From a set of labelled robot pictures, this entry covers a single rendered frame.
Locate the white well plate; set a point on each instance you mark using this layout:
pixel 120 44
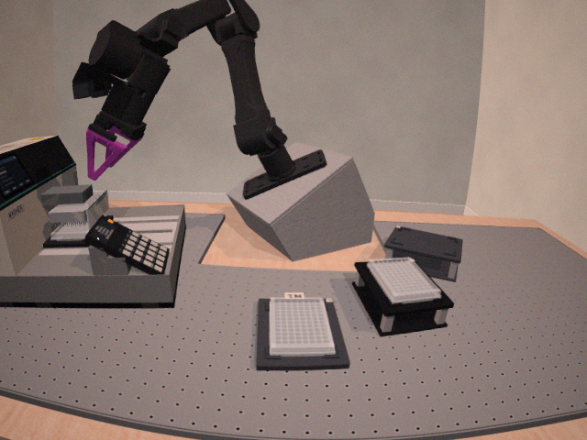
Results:
pixel 402 280
pixel 68 233
pixel 299 327

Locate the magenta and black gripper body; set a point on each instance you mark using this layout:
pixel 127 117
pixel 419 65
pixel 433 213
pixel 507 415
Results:
pixel 130 122

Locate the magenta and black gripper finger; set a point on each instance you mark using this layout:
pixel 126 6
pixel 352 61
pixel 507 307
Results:
pixel 116 147
pixel 130 145

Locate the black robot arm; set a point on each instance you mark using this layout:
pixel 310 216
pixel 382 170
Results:
pixel 118 50

